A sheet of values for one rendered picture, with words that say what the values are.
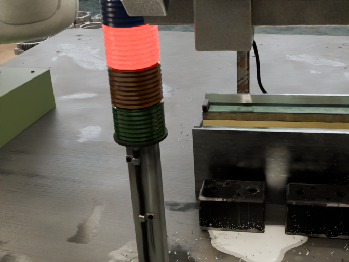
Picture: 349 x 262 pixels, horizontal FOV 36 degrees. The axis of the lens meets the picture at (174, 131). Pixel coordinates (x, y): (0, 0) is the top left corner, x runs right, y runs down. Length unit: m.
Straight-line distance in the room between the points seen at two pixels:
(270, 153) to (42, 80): 0.65
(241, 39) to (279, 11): 0.02
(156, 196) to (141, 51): 0.19
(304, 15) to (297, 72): 1.22
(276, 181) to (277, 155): 0.05
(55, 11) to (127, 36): 0.71
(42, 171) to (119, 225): 0.26
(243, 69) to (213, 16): 0.88
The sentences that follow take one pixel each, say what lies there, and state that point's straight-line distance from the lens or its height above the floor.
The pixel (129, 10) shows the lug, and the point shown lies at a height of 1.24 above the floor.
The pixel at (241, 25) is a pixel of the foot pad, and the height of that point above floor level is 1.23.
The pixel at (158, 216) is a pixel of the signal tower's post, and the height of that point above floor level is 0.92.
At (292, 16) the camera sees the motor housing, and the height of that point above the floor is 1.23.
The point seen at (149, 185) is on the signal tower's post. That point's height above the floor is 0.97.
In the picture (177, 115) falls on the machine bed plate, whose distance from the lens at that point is 1.26.
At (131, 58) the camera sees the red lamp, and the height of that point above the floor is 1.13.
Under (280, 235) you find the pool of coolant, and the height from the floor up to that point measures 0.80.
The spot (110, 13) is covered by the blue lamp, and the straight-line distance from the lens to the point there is 0.57.
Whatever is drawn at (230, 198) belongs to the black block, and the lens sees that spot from 0.82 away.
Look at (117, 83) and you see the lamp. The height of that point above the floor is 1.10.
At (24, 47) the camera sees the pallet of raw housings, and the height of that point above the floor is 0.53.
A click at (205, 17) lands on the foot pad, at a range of 0.29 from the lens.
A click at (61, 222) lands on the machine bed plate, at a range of 0.92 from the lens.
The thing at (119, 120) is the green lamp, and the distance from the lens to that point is 0.61.
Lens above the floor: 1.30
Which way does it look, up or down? 25 degrees down
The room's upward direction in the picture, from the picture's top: 4 degrees counter-clockwise
